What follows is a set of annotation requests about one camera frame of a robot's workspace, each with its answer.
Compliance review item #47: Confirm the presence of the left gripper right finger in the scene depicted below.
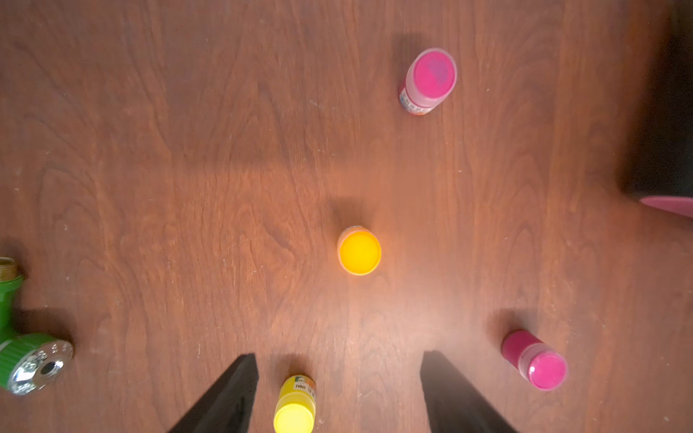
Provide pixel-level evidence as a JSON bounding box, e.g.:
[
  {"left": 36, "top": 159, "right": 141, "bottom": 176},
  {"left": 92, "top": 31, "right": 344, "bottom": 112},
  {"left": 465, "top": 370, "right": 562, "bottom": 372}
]
[{"left": 420, "top": 351, "right": 517, "bottom": 433}]

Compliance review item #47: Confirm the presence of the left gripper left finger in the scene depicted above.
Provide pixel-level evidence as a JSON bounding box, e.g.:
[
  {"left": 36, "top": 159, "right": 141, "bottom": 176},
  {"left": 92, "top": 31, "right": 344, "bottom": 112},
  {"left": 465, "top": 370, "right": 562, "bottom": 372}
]
[{"left": 170, "top": 354, "right": 259, "bottom": 433}]

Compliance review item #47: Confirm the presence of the yellow paint can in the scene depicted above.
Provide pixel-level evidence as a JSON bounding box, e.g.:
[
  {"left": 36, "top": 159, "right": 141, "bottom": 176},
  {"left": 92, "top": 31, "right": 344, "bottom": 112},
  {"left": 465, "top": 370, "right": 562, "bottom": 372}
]
[{"left": 274, "top": 375, "right": 317, "bottom": 433}]

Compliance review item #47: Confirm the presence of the pink paint can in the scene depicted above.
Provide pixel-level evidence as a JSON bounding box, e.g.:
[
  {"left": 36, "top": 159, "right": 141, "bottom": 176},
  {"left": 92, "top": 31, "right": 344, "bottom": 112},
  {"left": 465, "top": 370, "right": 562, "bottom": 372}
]
[
  {"left": 399, "top": 48, "right": 458, "bottom": 115},
  {"left": 501, "top": 330, "right": 568, "bottom": 392}
]

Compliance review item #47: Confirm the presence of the orange paint can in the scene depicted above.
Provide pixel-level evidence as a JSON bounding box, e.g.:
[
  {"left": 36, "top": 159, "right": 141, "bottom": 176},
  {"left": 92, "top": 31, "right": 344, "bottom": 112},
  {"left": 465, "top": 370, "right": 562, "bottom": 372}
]
[{"left": 337, "top": 226, "right": 382, "bottom": 276}]

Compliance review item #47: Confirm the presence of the black drawer cabinet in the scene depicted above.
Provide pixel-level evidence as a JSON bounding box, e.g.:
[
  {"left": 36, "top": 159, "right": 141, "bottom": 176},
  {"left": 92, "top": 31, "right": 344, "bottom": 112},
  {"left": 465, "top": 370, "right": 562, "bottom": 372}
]
[{"left": 621, "top": 1, "right": 692, "bottom": 204}]

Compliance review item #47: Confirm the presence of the green flashlight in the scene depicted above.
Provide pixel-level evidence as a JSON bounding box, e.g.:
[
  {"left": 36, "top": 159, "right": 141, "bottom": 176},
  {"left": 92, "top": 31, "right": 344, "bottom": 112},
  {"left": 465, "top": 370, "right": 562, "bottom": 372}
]
[{"left": 1, "top": 257, "right": 74, "bottom": 396}]

